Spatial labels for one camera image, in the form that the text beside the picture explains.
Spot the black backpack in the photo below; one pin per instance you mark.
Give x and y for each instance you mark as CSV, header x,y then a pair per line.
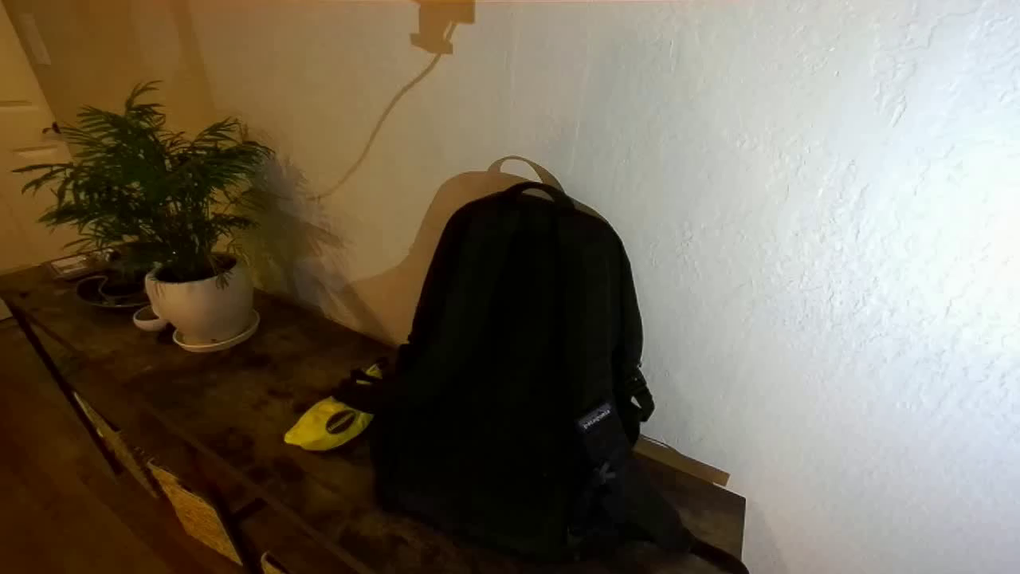
x,y
510,362

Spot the yellow soft pouch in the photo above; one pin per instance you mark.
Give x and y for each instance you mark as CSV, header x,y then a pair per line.
x,y
324,423

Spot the brown wooden slat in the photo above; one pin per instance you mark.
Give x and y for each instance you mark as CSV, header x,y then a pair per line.
x,y
687,464

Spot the white pot saucer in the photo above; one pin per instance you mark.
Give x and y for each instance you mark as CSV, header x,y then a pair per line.
x,y
227,341

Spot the white plant pot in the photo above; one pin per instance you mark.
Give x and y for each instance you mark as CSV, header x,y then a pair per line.
x,y
208,305

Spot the small white dish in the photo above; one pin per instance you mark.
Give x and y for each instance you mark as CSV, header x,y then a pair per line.
x,y
146,321

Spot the green leafy potted plant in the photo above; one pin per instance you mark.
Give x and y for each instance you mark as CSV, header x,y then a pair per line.
x,y
146,181

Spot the dark small plant pot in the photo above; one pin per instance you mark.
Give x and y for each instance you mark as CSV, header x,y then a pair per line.
x,y
107,287

